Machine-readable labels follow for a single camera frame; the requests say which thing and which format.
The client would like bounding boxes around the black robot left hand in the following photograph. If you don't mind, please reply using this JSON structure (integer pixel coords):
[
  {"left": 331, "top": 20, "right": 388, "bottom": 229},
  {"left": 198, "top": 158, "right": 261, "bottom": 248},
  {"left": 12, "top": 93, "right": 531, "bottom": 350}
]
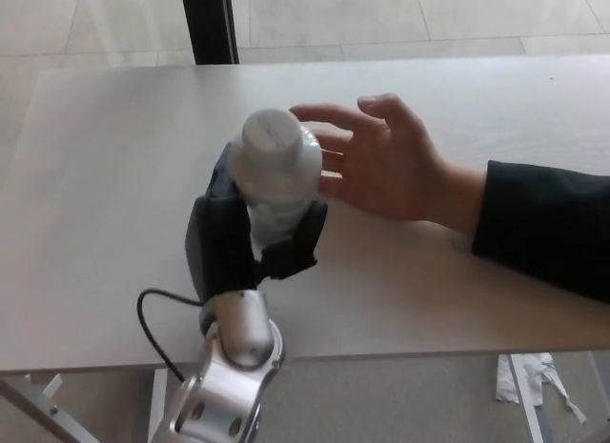
[{"left": 183, "top": 140, "right": 330, "bottom": 306}]

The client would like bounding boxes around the bare person hand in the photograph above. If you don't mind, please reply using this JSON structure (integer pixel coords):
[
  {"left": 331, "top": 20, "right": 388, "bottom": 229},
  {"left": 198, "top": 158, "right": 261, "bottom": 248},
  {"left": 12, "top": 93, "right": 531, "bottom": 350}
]
[{"left": 288, "top": 92, "right": 487, "bottom": 234}]

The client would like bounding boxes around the clear plastic bottle white cap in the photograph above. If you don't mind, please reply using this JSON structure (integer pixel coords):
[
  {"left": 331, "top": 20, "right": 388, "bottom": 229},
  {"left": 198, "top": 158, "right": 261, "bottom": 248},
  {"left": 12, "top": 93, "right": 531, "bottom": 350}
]
[{"left": 228, "top": 108, "right": 325, "bottom": 249}]

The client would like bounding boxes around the black-sleeved person forearm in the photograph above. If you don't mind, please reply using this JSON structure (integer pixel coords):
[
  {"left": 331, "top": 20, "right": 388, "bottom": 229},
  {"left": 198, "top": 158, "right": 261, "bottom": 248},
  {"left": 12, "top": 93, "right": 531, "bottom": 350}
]
[{"left": 471, "top": 159, "right": 610, "bottom": 305}]

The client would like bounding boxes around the white upright table leg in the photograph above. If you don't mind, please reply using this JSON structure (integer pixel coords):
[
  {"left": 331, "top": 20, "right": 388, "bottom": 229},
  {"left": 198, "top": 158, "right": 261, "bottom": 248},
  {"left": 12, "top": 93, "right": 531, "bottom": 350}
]
[{"left": 147, "top": 369, "right": 169, "bottom": 443}]

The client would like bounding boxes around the crumpled white paper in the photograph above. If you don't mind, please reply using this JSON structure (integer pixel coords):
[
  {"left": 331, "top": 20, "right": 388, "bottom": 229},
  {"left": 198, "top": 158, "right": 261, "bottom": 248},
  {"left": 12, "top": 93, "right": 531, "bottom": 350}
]
[{"left": 495, "top": 352, "right": 588, "bottom": 425}]

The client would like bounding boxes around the grey diagonal bar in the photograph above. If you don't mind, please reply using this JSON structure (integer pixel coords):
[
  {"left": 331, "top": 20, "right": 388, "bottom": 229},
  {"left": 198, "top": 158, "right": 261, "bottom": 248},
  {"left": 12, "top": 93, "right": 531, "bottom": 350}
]
[{"left": 0, "top": 378, "right": 68, "bottom": 443}]

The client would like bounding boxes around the white slanted table leg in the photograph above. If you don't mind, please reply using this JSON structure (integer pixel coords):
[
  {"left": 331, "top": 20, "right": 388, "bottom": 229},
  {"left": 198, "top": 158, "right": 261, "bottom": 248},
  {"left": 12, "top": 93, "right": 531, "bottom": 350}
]
[{"left": 507, "top": 354, "right": 544, "bottom": 443}]

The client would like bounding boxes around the thin grey table leg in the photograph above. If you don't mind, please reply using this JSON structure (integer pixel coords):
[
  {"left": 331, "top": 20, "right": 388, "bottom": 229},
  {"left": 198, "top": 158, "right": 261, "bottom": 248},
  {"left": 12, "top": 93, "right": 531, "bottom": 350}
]
[{"left": 589, "top": 352, "right": 610, "bottom": 385}]

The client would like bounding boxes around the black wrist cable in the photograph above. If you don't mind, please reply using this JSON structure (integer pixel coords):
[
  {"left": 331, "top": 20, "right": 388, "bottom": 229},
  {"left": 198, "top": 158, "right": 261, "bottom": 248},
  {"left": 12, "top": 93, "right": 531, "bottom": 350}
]
[{"left": 136, "top": 289, "right": 201, "bottom": 382}]

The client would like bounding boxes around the black vertical post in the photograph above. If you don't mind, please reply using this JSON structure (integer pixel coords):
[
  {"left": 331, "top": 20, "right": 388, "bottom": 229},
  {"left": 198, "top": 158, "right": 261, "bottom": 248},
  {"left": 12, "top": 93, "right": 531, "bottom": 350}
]
[{"left": 179, "top": 0, "right": 239, "bottom": 66}]

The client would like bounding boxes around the white table frame bracket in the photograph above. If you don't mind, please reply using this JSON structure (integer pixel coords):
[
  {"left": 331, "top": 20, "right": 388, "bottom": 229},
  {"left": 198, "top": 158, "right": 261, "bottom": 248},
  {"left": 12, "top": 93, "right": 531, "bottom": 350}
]
[{"left": 26, "top": 373, "right": 96, "bottom": 443}]

